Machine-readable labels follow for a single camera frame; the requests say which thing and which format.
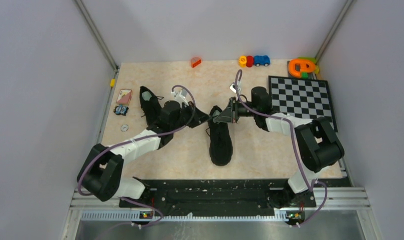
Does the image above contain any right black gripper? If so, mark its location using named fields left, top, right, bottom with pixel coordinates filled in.
left=215, top=96, right=259, bottom=124

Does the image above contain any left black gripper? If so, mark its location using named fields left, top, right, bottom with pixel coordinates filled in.
left=171, top=100, right=212, bottom=131

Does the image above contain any black shoe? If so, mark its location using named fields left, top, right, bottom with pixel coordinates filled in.
left=205, top=105, right=233, bottom=166
left=139, top=86, right=164, bottom=126

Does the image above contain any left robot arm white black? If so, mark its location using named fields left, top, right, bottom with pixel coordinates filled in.
left=77, top=100, right=211, bottom=207

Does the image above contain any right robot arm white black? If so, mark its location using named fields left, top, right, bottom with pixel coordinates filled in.
left=213, top=86, right=345, bottom=206

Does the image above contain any yellow toy cylinder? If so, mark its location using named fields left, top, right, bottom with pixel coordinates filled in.
left=238, top=55, right=247, bottom=68

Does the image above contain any orange toy brick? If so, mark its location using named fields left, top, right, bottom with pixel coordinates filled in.
left=190, top=57, right=202, bottom=68

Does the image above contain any red toy cylinder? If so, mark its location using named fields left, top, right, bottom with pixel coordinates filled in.
left=246, top=55, right=254, bottom=68

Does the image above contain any blue toy car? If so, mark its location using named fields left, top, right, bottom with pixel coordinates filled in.
left=253, top=55, right=271, bottom=67

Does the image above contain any small round metal disc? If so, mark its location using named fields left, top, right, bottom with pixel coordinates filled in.
left=120, top=124, right=129, bottom=132

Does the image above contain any pink triangle card box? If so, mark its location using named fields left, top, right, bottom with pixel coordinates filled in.
left=116, top=89, right=133, bottom=106

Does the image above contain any small blue black toy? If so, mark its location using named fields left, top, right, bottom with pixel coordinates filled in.
left=113, top=104, right=129, bottom=116

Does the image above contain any black white checkerboard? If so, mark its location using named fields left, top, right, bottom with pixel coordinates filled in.
left=268, top=76, right=338, bottom=132

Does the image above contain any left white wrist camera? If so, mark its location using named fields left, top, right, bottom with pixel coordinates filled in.
left=171, top=89, right=188, bottom=108

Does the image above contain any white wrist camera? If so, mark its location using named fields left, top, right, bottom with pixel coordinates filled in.
left=171, top=89, right=188, bottom=108
left=230, top=82, right=241, bottom=95

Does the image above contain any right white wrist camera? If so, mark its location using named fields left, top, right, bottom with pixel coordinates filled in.
left=230, top=82, right=241, bottom=95

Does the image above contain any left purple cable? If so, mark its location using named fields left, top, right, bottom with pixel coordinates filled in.
left=76, top=85, right=196, bottom=229

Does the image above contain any purple cable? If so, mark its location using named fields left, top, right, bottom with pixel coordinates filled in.
left=234, top=69, right=328, bottom=228
left=76, top=85, right=196, bottom=229

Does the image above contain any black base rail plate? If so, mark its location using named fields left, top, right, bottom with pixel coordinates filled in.
left=137, top=179, right=323, bottom=217

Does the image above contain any orange ring toy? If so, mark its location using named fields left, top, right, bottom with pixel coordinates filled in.
left=287, top=58, right=317, bottom=79

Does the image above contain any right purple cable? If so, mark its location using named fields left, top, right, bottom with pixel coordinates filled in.
left=234, top=69, right=328, bottom=228

